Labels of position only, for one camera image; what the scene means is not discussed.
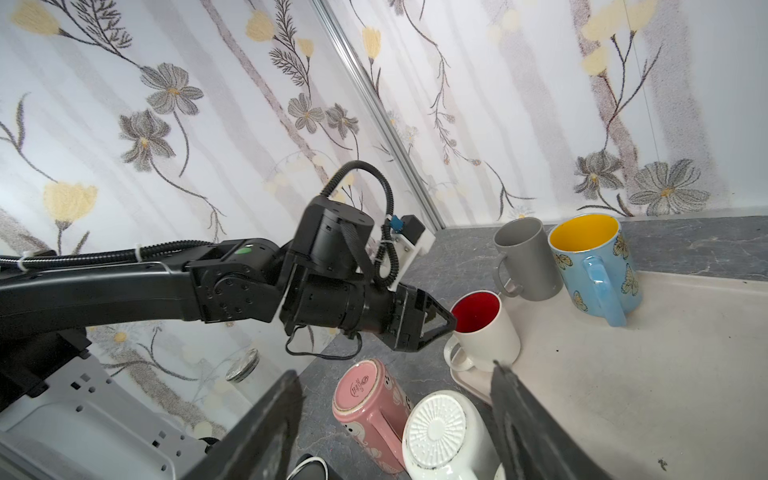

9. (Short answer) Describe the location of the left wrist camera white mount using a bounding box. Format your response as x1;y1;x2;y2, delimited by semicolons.
388;214;435;291

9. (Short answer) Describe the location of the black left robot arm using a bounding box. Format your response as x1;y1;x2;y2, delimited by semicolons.
1;196;457;406

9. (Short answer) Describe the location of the glass jar with lid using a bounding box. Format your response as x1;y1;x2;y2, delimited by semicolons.
226;348;260;384

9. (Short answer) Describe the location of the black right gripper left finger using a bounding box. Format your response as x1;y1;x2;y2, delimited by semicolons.
185;370;303;480

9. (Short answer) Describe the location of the left aluminium corner post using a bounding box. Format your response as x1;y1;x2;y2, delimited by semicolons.
310;0;447;231

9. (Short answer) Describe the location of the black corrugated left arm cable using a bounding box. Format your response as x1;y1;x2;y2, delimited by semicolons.
0;160;402;288

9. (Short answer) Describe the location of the blue butterfly mug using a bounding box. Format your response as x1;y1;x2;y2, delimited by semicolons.
547;214;642;327

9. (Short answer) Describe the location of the beige plastic tray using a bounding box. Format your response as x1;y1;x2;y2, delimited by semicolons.
448;269;768;480

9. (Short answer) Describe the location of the cream white mug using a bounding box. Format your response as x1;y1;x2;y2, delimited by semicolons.
443;290;521;372

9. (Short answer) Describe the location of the pink patterned mug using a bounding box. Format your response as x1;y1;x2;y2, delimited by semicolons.
332;359;413;474

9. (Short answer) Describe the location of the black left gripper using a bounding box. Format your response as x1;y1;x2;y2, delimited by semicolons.
359;284;456;352

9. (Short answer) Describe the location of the grey ceramic mug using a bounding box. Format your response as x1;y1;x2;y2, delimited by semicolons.
493;217;563;301

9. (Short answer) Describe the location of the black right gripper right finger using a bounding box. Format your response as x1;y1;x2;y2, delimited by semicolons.
491;363;609;480

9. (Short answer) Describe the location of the white ribbed mug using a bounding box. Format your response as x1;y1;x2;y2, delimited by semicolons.
402;390;501;479

